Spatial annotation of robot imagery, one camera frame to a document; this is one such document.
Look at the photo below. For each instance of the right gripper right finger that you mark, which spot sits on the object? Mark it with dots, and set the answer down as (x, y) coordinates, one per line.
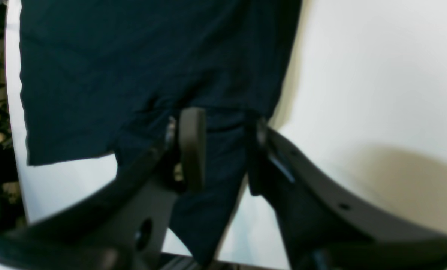
(325, 227)

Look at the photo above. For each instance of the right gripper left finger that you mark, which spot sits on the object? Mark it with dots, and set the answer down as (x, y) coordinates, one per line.
(123, 225)

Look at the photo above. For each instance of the black T-shirt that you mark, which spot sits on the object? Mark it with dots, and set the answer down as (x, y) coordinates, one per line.
(105, 76)

